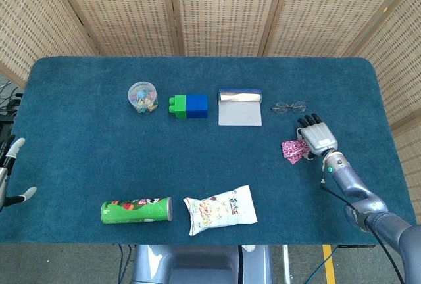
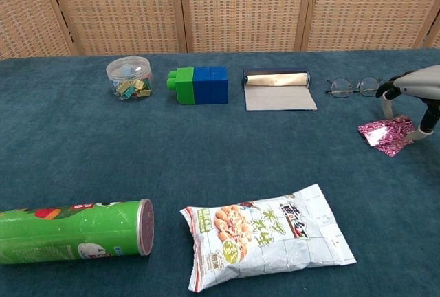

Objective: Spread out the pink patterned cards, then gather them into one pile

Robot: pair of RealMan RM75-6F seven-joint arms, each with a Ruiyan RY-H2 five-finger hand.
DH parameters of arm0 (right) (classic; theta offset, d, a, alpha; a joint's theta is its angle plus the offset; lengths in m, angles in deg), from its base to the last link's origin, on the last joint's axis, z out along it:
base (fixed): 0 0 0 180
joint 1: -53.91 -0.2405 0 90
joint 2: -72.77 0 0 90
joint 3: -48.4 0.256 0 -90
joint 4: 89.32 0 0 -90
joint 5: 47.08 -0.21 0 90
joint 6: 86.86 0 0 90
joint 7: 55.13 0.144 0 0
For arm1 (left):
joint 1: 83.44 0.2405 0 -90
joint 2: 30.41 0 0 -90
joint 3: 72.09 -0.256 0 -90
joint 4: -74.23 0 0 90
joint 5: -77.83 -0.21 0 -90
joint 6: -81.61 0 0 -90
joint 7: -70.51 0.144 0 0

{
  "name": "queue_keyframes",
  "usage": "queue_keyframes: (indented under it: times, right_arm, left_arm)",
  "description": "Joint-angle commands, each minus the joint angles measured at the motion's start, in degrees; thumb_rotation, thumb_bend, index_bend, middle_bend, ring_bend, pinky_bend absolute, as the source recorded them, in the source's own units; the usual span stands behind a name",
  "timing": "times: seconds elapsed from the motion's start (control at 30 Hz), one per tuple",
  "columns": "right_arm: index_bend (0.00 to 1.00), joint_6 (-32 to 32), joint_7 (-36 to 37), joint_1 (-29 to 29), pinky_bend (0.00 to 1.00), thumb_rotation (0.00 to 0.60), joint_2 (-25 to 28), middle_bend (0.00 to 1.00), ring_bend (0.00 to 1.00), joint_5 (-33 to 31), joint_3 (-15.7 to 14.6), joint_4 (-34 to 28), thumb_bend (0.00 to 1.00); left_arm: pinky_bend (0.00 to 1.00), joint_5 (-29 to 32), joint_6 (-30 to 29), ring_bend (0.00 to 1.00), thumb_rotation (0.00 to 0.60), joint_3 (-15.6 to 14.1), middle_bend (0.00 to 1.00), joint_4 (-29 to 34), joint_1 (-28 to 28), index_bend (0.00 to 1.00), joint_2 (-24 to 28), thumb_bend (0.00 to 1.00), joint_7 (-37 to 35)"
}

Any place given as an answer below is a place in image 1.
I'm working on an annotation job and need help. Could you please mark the green building block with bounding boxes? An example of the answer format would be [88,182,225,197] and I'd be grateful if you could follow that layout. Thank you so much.
[168,95,188,120]

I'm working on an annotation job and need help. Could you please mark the green chips can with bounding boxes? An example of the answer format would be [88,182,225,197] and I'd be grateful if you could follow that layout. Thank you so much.
[100,196,173,225]

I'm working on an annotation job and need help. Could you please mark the yellow floor tape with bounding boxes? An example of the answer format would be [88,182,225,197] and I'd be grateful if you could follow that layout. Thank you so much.
[322,244,337,284]

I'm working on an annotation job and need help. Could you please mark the blue building block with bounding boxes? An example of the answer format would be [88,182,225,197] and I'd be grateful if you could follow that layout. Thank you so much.
[186,94,209,120]

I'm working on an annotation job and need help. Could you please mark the blue floor cable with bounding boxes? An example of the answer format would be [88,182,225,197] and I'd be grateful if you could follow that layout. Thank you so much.
[117,243,137,284]

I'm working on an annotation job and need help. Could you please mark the black floor cables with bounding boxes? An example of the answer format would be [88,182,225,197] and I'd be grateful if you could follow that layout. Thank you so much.
[0,80,24,117]

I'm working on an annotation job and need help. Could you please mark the white table leg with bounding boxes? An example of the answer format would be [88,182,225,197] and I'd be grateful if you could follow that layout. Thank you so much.
[282,244,292,284]

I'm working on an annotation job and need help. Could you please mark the white snack bag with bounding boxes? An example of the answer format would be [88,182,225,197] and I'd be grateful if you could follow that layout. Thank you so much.
[183,184,259,237]

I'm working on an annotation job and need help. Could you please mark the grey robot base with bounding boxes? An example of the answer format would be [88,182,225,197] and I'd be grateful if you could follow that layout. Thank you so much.
[130,244,274,284]

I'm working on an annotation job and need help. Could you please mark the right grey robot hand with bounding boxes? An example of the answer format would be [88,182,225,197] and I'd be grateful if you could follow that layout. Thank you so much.
[295,112,338,160]

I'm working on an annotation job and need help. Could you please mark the thin metal-frame eyeglasses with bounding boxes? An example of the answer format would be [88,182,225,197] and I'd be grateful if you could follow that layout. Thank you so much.
[270,100,309,114]

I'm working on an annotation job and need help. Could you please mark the blue felt table cover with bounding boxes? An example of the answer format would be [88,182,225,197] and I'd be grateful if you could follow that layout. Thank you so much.
[0,56,417,245]

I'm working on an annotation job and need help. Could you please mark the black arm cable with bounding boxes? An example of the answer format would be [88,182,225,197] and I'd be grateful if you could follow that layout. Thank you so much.
[320,178,405,284]

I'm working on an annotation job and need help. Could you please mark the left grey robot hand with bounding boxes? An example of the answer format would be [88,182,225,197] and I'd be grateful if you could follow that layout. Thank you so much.
[0,134,37,212]

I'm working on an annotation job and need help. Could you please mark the woven wooden folding screen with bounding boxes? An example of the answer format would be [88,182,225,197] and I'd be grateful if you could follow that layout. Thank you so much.
[0,0,421,199]

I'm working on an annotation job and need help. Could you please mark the clear jar of binder clips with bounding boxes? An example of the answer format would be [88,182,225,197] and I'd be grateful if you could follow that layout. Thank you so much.
[127,81,159,114]

